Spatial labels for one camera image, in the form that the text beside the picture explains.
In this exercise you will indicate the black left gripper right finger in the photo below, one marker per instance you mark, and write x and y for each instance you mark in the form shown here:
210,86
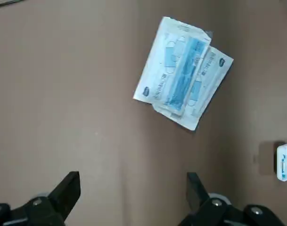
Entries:
204,209

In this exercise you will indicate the small white medicine box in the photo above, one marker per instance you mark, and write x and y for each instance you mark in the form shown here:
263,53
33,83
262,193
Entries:
285,162

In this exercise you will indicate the white face mask packet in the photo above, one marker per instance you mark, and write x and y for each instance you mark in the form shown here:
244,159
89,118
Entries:
157,70
211,77

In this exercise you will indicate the clear blue face mask packet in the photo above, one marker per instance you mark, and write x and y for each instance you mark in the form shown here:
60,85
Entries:
185,77

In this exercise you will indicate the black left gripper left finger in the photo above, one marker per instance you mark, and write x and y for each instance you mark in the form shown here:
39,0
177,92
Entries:
51,207

